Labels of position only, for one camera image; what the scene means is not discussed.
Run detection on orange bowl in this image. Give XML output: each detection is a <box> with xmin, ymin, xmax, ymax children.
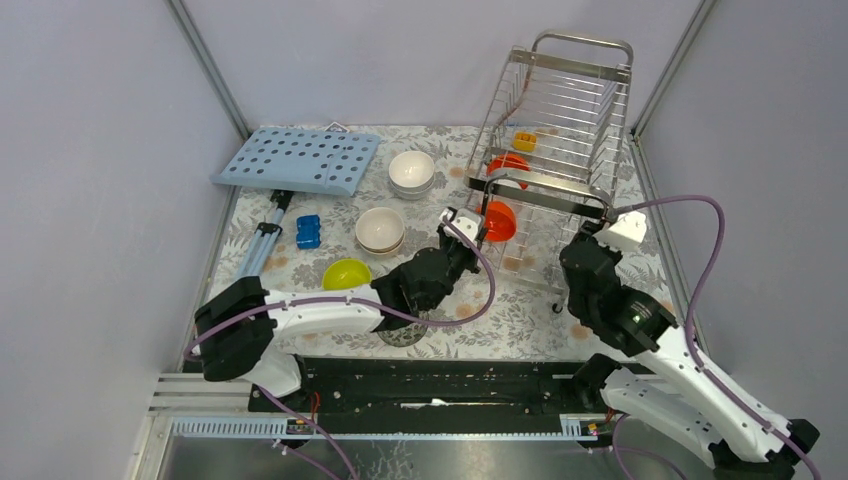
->
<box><xmin>486</xmin><ymin>153</ymin><xmax>531</xmax><ymax>190</ymax></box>
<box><xmin>476</xmin><ymin>201</ymin><xmax>517</xmax><ymax>243</ymax></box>

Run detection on lime green bowl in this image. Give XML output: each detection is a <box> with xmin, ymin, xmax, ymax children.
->
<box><xmin>321</xmin><ymin>258</ymin><xmax>372</xmax><ymax>290</ymax></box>

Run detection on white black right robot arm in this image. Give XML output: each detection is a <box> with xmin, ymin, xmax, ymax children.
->
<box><xmin>559</xmin><ymin>213</ymin><xmax>820</xmax><ymax>479</ymax></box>

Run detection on stainless steel dish rack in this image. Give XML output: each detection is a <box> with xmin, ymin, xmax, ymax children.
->
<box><xmin>464</xmin><ymin>29</ymin><xmax>634</xmax><ymax>294</ymax></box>

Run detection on blue perforated tray stand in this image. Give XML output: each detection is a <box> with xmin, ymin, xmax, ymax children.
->
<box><xmin>210</xmin><ymin>126</ymin><xmax>381</xmax><ymax>279</ymax></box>

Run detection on white bowl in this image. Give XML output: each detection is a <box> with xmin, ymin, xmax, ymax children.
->
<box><xmin>388</xmin><ymin>151</ymin><xmax>435</xmax><ymax>189</ymax></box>
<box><xmin>389</xmin><ymin>176</ymin><xmax>435</xmax><ymax>200</ymax></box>

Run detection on white bowl front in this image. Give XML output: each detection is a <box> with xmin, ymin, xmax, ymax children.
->
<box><xmin>389</xmin><ymin>176</ymin><xmax>435</xmax><ymax>200</ymax></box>

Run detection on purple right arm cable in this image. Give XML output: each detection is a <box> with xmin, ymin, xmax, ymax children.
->
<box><xmin>612</xmin><ymin>194</ymin><xmax>823</xmax><ymax>480</ymax></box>

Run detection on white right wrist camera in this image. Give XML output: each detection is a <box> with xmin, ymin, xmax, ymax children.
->
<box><xmin>593</xmin><ymin>211</ymin><xmax>648</xmax><ymax>252</ymax></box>

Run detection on floral table mat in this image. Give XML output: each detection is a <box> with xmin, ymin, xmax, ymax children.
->
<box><xmin>198</xmin><ymin>125</ymin><xmax>684</xmax><ymax>364</ymax></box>

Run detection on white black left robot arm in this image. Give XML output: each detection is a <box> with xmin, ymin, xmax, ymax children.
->
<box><xmin>185</xmin><ymin>218</ymin><xmax>487</xmax><ymax>411</ymax></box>

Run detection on leopard pattern bowl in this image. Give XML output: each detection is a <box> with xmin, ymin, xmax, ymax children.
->
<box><xmin>377</xmin><ymin>323</ymin><xmax>429</xmax><ymax>348</ymax></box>

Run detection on white slotted cable duct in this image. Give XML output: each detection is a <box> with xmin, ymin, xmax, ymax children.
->
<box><xmin>171</xmin><ymin>416</ymin><xmax>600</xmax><ymax>442</ymax></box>

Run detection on blue toy block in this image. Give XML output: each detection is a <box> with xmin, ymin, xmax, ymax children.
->
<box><xmin>296</xmin><ymin>214</ymin><xmax>321</xmax><ymax>250</ymax></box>

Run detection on small yellow cup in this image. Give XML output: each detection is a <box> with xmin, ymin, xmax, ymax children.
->
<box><xmin>512</xmin><ymin>131</ymin><xmax>538</xmax><ymax>152</ymax></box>

